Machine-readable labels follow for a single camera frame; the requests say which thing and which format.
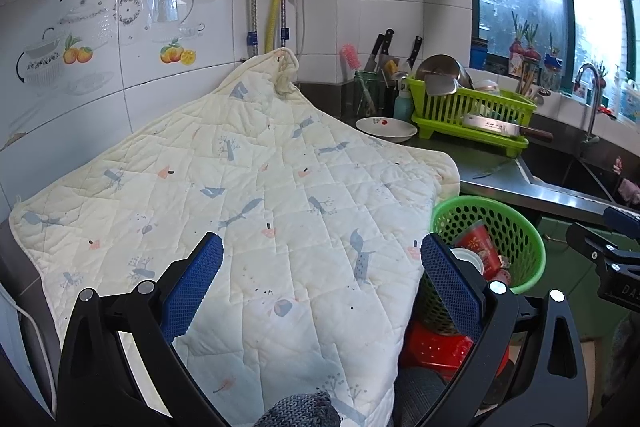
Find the blue soap bottle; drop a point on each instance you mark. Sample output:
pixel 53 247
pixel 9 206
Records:
pixel 404 107

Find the green glass jar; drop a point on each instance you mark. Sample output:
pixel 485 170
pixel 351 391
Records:
pixel 367 94

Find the white bowl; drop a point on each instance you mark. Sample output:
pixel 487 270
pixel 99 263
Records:
pixel 486 87

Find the steel faucet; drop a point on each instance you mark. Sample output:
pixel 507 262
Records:
pixel 595 107

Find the wooden chopsticks bundle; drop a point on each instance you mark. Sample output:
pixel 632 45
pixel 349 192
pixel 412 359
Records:
pixel 527 79

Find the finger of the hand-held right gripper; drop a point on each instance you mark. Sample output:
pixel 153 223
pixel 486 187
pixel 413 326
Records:
pixel 590 242
pixel 625 222

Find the red paper cup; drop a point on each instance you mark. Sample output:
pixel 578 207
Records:
pixel 475 242

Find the steel sink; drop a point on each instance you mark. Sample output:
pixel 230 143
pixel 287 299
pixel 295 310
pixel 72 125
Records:
pixel 575 172

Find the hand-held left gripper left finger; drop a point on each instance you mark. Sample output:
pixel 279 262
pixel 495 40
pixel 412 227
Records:
pixel 192 282

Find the green plastic basket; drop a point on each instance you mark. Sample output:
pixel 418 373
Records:
pixel 520 232

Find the green cabinet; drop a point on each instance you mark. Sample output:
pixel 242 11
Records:
pixel 555 287

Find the green plastic dish rack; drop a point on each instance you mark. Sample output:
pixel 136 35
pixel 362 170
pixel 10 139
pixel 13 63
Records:
pixel 450 127

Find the red plastic stool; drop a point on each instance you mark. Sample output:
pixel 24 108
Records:
pixel 435 349

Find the sprouting onion in jar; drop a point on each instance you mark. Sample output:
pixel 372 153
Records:
pixel 532 53
pixel 552 72
pixel 516 52

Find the steel pot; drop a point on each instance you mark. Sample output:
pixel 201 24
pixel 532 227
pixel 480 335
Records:
pixel 440 64

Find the small red object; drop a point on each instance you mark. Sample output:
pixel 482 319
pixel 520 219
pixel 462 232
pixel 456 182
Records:
pixel 607 109

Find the glass jar with pink brush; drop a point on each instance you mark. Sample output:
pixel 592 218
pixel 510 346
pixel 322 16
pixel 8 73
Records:
pixel 349 56

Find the cream quilted blanket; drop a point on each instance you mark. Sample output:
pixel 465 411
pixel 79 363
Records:
pixel 250 187

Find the white plate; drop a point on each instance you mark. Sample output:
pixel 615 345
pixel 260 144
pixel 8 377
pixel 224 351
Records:
pixel 385 129

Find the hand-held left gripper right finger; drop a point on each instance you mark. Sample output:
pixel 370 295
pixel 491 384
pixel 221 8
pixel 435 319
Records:
pixel 450 277

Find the grey knit cloth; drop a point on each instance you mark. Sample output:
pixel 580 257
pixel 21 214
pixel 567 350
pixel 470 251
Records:
pixel 300 409

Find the steel spatula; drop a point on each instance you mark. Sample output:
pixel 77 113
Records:
pixel 440 86

